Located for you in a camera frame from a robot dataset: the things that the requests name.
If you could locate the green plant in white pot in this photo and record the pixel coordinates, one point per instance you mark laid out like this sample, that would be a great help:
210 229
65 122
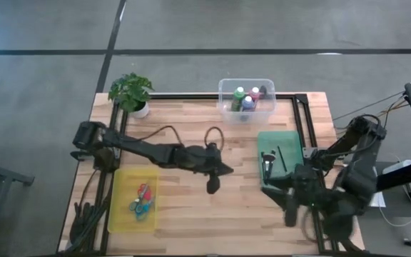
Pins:
130 89

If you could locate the white box device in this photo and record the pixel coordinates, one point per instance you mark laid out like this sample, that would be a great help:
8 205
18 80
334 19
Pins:
398 166

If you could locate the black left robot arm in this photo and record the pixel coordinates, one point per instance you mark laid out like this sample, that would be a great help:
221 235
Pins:
148 151

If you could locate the yellow plastic bin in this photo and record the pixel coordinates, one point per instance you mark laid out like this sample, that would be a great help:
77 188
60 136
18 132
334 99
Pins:
123 221

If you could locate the thin black paintbrush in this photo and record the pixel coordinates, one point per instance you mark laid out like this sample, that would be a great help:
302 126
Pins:
282 158

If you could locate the red scissors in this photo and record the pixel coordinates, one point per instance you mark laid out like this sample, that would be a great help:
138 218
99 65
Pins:
146 192

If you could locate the green paint bottle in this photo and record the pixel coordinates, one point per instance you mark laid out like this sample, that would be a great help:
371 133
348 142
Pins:
237 100

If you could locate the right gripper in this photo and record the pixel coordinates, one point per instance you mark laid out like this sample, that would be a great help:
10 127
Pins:
305 189

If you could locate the teal plastic bin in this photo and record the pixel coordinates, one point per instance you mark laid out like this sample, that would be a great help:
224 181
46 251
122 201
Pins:
291 142

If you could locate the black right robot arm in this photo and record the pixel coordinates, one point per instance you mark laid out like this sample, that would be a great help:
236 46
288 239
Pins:
362 178

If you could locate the clear plastic bin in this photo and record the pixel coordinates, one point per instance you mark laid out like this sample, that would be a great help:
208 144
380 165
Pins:
262 114

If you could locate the blue scissors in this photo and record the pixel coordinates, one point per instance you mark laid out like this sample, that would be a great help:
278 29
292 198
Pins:
145 210

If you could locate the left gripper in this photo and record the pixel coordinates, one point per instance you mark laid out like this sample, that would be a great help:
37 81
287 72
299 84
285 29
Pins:
213 160

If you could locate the blue paint bottle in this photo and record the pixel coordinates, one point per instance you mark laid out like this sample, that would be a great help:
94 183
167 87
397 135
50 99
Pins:
247 104

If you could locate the printed white paper sheet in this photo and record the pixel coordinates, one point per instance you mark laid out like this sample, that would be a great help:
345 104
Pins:
378 200

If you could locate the black workstation stand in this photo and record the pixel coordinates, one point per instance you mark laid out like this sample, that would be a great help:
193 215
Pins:
405 175

